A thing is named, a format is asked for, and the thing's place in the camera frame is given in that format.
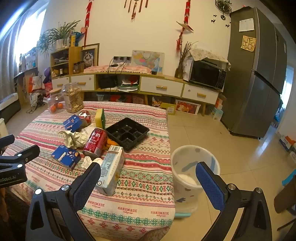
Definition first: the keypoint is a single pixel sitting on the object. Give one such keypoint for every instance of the potted green plant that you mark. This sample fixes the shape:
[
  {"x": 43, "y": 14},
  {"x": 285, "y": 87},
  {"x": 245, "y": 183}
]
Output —
[{"x": 61, "y": 33}]

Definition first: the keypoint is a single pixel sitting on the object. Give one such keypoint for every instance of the wall power sockets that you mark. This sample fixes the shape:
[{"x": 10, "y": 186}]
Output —
[{"x": 122, "y": 59}]

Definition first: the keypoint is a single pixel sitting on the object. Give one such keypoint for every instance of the white paper note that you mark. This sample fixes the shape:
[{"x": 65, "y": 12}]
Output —
[{"x": 246, "y": 25}]

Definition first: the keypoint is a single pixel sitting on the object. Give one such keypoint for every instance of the wooden shelf unit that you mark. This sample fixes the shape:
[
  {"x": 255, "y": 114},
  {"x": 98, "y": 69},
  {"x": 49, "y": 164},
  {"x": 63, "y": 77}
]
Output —
[{"x": 75, "y": 54}]

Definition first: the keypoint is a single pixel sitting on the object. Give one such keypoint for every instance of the yellow can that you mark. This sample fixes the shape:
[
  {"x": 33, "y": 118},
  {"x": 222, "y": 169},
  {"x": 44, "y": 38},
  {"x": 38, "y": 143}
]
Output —
[{"x": 73, "y": 39}]

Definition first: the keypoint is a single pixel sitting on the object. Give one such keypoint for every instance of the white plastic bin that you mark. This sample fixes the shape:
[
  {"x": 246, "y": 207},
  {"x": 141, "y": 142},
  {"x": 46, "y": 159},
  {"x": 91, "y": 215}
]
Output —
[{"x": 185, "y": 185}]

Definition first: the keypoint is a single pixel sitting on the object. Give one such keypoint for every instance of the yellow patterned note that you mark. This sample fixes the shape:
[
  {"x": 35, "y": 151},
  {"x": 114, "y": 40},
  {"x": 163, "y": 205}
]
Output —
[{"x": 248, "y": 42}]

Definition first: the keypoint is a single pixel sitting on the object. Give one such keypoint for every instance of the pink cloth runner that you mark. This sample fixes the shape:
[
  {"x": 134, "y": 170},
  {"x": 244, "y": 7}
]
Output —
[{"x": 97, "y": 68}]

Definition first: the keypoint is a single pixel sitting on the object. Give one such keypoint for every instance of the orange peel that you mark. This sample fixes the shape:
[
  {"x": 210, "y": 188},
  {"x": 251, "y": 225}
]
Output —
[{"x": 110, "y": 141}]

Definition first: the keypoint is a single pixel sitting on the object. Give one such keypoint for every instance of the floral cover cloth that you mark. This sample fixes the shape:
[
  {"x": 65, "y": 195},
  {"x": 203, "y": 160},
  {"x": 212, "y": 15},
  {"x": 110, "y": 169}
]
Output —
[{"x": 208, "y": 54}]

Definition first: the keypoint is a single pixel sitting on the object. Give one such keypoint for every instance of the purple bag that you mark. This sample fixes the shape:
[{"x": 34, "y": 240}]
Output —
[{"x": 47, "y": 75}]

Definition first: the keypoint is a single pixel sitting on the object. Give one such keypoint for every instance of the yellow green sponge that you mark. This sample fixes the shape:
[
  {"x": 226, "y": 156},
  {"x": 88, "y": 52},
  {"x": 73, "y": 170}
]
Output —
[{"x": 99, "y": 118}]

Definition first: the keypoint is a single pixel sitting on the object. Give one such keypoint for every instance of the stacked small boxes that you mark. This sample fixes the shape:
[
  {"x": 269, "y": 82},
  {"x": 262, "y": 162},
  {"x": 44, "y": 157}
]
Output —
[{"x": 217, "y": 111}]

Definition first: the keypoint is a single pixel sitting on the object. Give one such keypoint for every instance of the small straw hat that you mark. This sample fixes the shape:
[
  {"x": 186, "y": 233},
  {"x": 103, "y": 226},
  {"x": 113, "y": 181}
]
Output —
[{"x": 185, "y": 26}]

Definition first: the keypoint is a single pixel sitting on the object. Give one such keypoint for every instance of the blue watering can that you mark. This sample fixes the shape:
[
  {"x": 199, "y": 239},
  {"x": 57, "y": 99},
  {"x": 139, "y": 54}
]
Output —
[{"x": 79, "y": 37}]

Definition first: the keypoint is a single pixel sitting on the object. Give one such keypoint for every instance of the small orange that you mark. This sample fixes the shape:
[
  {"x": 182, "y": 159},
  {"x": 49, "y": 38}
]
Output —
[
  {"x": 53, "y": 108},
  {"x": 60, "y": 105}
]

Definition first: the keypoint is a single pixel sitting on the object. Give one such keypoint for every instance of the black microwave oven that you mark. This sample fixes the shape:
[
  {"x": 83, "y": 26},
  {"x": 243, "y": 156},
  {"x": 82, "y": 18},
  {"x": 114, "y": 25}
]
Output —
[{"x": 205, "y": 74}]

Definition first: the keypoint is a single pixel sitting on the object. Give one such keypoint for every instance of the brown glass jars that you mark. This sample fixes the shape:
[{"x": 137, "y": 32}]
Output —
[{"x": 78, "y": 67}]

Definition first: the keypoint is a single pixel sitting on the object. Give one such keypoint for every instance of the framed cat picture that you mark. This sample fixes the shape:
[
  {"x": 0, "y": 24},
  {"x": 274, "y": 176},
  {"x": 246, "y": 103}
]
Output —
[{"x": 89, "y": 56}]

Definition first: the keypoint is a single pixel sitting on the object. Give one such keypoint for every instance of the dark bench with white cushion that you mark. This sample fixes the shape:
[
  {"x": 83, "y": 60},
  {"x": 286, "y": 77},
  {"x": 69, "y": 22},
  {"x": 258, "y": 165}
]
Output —
[{"x": 9, "y": 109}]

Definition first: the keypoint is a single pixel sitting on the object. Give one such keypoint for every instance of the trailing green plant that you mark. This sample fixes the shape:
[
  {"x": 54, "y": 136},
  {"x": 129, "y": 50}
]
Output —
[{"x": 44, "y": 42}]

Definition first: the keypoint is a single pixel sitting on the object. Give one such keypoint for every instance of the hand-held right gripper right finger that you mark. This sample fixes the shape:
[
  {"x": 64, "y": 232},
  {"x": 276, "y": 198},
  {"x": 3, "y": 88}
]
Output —
[{"x": 209, "y": 187}]

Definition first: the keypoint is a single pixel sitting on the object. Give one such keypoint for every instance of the black plastic tray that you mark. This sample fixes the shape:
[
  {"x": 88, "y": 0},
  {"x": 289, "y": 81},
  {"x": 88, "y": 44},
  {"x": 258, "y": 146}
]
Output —
[{"x": 138, "y": 131}]

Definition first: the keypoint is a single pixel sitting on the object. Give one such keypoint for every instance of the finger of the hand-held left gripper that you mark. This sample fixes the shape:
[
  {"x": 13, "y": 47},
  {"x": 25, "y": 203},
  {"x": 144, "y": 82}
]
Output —
[
  {"x": 7, "y": 140},
  {"x": 26, "y": 154}
]

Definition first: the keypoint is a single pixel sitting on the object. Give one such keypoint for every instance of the vase of dry twigs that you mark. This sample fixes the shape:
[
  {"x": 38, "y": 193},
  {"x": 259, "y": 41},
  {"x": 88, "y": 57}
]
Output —
[{"x": 180, "y": 67}]

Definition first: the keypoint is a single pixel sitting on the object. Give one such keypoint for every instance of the white wooden media cabinet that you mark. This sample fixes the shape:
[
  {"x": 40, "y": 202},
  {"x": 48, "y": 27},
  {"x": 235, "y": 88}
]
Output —
[{"x": 161, "y": 87}]

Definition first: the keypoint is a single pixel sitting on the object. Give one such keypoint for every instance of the white crumpled tissue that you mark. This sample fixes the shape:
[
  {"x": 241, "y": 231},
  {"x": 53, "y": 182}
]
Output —
[{"x": 89, "y": 161}]

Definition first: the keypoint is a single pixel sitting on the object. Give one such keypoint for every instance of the tall red drink can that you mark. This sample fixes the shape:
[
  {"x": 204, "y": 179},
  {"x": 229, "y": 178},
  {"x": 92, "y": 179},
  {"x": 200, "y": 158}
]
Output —
[{"x": 94, "y": 141}]

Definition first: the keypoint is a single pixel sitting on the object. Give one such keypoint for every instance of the white orange shopping bag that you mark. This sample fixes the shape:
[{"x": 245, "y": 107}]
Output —
[{"x": 33, "y": 83}]

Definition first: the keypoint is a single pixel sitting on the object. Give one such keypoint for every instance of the glass jar with wooden lid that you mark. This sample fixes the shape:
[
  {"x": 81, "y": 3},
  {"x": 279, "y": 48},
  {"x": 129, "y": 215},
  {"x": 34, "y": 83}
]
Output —
[{"x": 55, "y": 99}]

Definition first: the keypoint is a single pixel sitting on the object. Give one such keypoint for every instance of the drink carton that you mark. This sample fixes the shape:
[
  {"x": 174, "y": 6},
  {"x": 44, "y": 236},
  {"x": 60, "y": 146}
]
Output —
[{"x": 111, "y": 166}]

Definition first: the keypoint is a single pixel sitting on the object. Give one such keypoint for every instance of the patterned tablecloth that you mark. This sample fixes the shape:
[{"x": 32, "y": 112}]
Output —
[{"x": 138, "y": 166}]

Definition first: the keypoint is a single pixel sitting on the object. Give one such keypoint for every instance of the white foil wrapper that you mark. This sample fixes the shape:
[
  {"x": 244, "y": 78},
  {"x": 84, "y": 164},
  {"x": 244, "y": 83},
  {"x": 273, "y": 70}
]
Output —
[{"x": 74, "y": 139}]

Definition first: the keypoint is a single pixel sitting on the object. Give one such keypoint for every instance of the dark wooden chair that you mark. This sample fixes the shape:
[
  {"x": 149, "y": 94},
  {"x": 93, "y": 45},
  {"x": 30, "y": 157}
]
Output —
[{"x": 285, "y": 199}]

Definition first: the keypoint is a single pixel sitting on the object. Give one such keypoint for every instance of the beige curtain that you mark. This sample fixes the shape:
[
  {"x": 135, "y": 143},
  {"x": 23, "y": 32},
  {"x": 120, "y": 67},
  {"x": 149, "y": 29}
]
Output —
[{"x": 9, "y": 62}]

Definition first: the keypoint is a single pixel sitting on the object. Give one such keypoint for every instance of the grey refrigerator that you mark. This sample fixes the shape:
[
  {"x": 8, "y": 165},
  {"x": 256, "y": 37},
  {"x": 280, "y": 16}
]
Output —
[{"x": 252, "y": 81}]

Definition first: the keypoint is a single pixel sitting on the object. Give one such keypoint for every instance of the yellow cardboard box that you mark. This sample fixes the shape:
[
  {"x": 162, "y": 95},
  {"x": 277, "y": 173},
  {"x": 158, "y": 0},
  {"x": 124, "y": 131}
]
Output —
[{"x": 170, "y": 109}]

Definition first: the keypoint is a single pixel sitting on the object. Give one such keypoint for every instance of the red tassel wall ornament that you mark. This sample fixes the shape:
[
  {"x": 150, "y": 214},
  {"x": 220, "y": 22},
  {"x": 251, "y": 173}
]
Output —
[{"x": 135, "y": 9}]

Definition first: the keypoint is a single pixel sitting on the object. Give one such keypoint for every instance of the colourful map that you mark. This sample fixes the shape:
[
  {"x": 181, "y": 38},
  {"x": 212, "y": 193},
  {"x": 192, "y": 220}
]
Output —
[{"x": 148, "y": 60}]

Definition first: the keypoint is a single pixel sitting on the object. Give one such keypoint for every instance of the blue cardboard box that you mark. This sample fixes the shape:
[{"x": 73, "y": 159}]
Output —
[
  {"x": 71, "y": 122},
  {"x": 66, "y": 156}
]

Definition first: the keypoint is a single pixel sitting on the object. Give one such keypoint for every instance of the glass jar of snacks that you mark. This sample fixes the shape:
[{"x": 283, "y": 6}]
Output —
[{"x": 72, "y": 99}]

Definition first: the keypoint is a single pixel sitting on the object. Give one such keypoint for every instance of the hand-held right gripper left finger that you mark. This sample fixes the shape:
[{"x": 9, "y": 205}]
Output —
[{"x": 86, "y": 185}]

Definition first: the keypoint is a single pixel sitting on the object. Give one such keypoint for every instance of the small red can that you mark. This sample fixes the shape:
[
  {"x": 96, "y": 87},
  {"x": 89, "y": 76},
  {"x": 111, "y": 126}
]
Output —
[{"x": 84, "y": 115}]

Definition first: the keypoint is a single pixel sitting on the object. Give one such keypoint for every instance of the red festive picture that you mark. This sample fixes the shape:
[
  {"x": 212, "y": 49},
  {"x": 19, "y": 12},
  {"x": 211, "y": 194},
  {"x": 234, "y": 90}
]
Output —
[{"x": 187, "y": 107}]

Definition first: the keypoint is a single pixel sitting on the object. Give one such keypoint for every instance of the black hexagon wall ornament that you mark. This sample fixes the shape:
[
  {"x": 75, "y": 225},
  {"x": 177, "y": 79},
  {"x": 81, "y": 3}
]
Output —
[{"x": 223, "y": 7}]

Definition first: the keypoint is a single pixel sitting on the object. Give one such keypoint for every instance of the black deer wall decals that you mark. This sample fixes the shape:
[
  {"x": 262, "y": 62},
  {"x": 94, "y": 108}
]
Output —
[{"x": 212, "y": 21}]

